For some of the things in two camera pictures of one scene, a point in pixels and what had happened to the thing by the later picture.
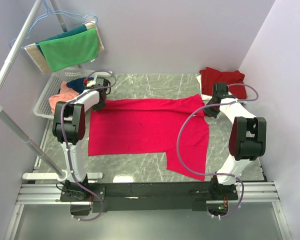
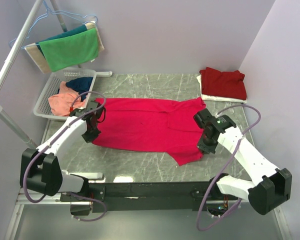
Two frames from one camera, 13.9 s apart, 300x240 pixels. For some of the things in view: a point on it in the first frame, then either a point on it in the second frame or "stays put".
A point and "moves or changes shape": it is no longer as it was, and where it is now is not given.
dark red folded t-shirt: x=209 y=76 stays put
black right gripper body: x=212 y=111 → x=207 y=145
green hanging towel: x=67 y=52 stays put
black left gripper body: x=99 y=105 → x=90 y=135
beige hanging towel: x=34 y=52 stays put
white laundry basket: x=43 y=109 stays put
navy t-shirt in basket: x=78 y=85 stays put
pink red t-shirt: x=150 y=127 moves or changes shape
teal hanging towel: x=79 y=29 stays put
